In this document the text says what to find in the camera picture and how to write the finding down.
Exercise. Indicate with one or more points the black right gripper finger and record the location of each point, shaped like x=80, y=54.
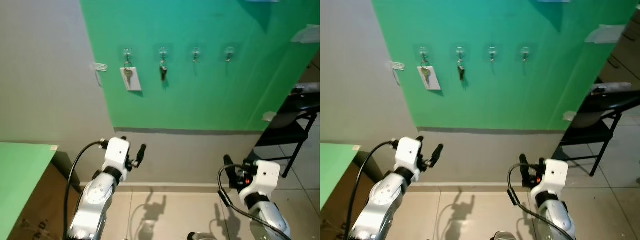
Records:
x=523, y=165
x=229, y=165

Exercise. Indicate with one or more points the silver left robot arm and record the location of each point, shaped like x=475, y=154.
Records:
x=95, y=200
x=382, y=195

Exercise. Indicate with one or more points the key with white card tag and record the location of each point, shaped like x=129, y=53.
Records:
x=432, y=82
x=132, y=82

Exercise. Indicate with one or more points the black folding chair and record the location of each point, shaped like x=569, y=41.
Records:
x=582, y=132
x=285, y=130

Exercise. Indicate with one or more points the small white tape piece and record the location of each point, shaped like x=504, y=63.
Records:
x=268, y=116
x=569, y=116

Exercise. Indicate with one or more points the grey robot foot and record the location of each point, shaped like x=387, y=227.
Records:
x=504, y=236
x=198, y=236

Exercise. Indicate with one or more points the crumpled clear tape piece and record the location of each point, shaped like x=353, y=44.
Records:
x=397, y=66
x=99, y=66

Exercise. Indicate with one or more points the small dark key bunch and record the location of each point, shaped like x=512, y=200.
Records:
x=163, y=73
x=460, y=73

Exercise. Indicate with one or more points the green table cover sheet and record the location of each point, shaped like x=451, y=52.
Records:
x=20, y=180
x=335, y=175

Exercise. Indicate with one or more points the grey object on chair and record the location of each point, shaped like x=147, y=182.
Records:
x=305, y=90
x=607, y=89

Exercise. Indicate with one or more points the dark wooden drawer cabinet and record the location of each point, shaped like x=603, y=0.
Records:
x=625, y=55

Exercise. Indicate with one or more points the large white tape piece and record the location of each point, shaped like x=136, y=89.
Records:
x=307, y=34
x=605, y=34

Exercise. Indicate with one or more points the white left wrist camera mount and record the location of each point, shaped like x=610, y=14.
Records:
x=117, y=152
x=409, y=152

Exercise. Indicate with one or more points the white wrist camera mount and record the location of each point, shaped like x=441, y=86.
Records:
x=267, y=175
x=117, y=152
x=555, y=175
x=409, y=152

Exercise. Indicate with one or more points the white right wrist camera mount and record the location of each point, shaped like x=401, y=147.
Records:
x=267, y=175
x=555, y=175

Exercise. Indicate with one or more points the green wall board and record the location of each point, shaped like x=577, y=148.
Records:
x=210, y=90
x=505, y=95

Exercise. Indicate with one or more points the clear adhesive wall hook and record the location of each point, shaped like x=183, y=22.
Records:
x=492, y=52
x=163, y=51
x=127, y=51
x=229, y=52
x=423, y=51
x=525, y=52
x=459, y=51
x=196, y=52

